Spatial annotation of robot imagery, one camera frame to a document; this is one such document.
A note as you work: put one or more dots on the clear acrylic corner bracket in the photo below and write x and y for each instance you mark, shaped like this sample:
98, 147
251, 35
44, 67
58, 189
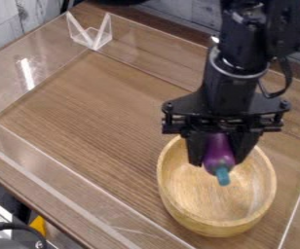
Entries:
92, 37

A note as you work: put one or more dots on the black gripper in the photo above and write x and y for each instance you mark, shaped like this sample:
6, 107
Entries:
231, 104

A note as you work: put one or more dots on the purple toy eggplant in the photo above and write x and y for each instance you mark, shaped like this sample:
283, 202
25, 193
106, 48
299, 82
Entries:
219, 160

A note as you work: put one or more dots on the brown wooden bowl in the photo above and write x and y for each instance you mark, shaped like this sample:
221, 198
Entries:
211, 209

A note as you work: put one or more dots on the clear acrylic tray wall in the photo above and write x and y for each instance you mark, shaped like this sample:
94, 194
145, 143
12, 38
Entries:
76, 205

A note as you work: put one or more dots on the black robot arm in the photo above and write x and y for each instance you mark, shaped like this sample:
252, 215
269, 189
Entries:
260, 34

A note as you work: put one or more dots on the yellow label on equipment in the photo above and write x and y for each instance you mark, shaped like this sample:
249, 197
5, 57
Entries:
38, 224

